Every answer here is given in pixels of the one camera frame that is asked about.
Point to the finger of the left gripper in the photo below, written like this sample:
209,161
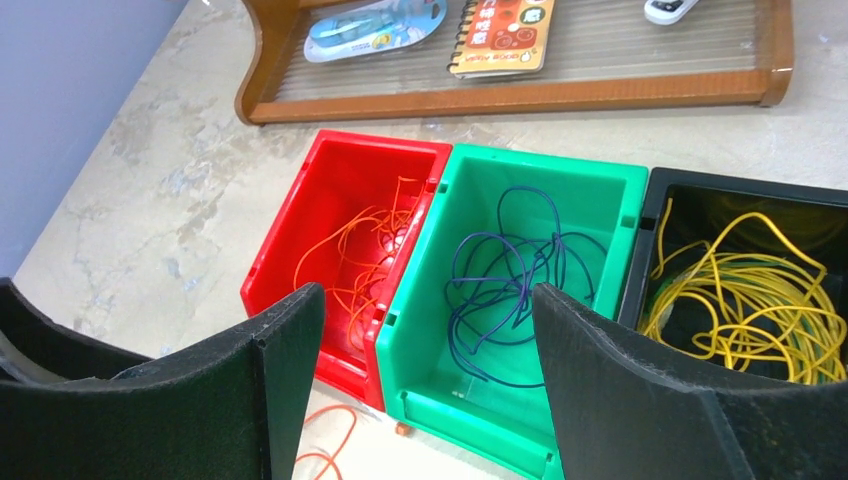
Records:
35,349

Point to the black plastic bin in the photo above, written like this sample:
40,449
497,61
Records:
745,274

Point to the white stapler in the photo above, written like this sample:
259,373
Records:
667,12

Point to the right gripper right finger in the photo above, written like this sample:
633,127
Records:
626,407

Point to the wooden three-tier shelf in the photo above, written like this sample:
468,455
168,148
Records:
355,60

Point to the blue correction tape package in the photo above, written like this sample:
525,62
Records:
377,27

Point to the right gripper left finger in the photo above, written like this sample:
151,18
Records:
228,407

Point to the orange spiral notebook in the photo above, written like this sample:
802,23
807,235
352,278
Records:
501,38

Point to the green plastic bin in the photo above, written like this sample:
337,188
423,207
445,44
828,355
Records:
457,354

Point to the red plastic bin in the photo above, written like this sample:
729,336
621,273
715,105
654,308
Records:
349,223

